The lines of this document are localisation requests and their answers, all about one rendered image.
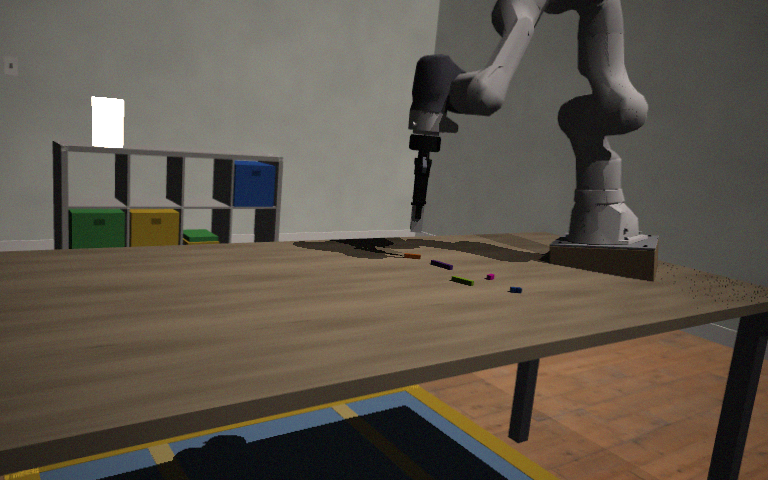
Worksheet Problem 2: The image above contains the purple rod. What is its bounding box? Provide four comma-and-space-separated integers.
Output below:
431, 260, 453, 270

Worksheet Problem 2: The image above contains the lime green rod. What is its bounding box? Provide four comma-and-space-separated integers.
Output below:
451, 276, 474, 286

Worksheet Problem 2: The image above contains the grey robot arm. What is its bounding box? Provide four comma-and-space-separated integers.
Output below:
408, 0, 648, 245

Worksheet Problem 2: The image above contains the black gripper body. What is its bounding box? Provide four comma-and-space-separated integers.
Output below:
409, 134, 441, 171

